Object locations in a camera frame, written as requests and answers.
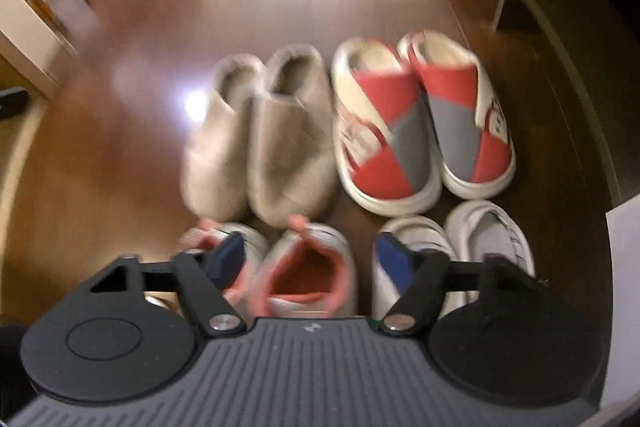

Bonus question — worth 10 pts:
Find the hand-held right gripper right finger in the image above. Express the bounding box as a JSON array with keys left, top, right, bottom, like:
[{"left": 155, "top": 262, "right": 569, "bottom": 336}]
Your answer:
[{"left": 375, "top": 232, "right": 546, "bottom": 335}]

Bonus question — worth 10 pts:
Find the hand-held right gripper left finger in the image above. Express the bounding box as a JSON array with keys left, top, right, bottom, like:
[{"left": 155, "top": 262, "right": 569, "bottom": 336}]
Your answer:
[{"left": 90, "top": 231, "right": 247, "bottom": 337}]

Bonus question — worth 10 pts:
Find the grey pink sneaker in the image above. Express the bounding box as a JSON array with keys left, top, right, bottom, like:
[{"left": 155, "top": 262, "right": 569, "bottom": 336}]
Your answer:
[
  {"left": 250, "top": 214, "right": 358, "bottom": 319},
  {"left": 172, "top": 219, "right": 271, "bottom": 313}
]

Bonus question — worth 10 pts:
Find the white green sneaker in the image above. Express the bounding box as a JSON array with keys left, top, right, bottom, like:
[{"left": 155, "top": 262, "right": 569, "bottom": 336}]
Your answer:
[
  {"left": 444, "top": 199, "right": 537, "bottom": 308},
  {"left": 372, "top": 216, "right": 458, "bottom": 318}
]

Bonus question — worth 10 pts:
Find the beige slipper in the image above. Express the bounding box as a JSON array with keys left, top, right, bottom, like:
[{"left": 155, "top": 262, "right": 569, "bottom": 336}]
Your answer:
[
  {"left": 247, "top": 44, "right": 338, "bottom": 228},
  {"left": 181, "top": 53, "right": 268, "bottom": 225}
]

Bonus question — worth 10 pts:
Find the red grey slipper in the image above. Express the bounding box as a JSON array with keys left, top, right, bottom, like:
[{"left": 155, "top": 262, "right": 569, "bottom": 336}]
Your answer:
[
  {"left": 331, "top": 37, "right": 443, "bottom": 215},
  {"left": 397, "top": 29, "right": 517, "bottom": 200}
]

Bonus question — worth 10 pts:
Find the white panel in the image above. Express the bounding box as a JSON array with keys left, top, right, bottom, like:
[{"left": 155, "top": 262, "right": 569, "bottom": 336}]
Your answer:
[{"left": 599, "top": 192, "right": 640, "bottom": 427}]

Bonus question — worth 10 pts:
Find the black object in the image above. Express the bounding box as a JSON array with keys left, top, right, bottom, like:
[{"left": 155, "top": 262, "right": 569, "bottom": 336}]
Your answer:
[{"left": 0, "top": 88, "right": 28, "bottom": 118}]

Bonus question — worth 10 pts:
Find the dark shoe cabinet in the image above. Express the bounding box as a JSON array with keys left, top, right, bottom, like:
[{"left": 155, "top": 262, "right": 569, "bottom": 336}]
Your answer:
[{"left": 510, "top": 0, "right": 640, "bottom": 200}]

